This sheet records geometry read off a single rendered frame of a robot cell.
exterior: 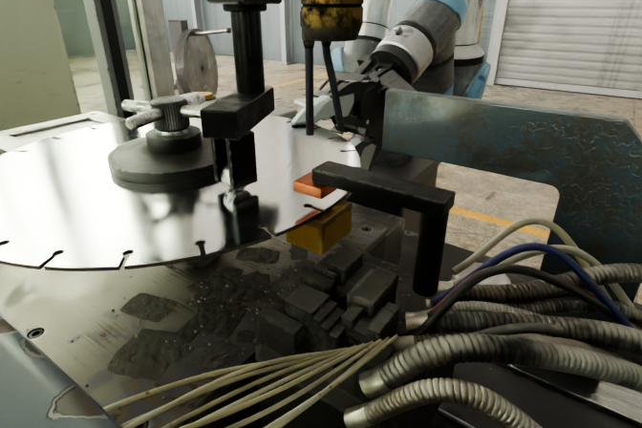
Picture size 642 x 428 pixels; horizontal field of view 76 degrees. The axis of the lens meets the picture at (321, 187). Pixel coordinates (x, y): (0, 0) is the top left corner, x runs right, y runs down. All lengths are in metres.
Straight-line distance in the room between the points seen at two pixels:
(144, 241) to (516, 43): 6.06
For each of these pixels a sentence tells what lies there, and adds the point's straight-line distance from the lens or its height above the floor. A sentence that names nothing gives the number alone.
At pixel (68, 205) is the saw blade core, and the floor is 0.95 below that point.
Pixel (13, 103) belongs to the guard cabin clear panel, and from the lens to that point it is 0.82.
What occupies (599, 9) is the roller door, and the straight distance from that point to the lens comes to 6.11.
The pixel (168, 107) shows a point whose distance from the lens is 0.36.
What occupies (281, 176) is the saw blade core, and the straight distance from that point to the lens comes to 0.34.
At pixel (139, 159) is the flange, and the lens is 0.37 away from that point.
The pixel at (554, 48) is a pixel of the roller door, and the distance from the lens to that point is 6.15.
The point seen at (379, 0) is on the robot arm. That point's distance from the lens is 0.77.
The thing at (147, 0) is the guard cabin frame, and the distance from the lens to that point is 0.90.
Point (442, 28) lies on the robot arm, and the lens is 0.65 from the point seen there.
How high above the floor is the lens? 1.08
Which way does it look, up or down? 25 degrees down
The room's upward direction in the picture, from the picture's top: straight up
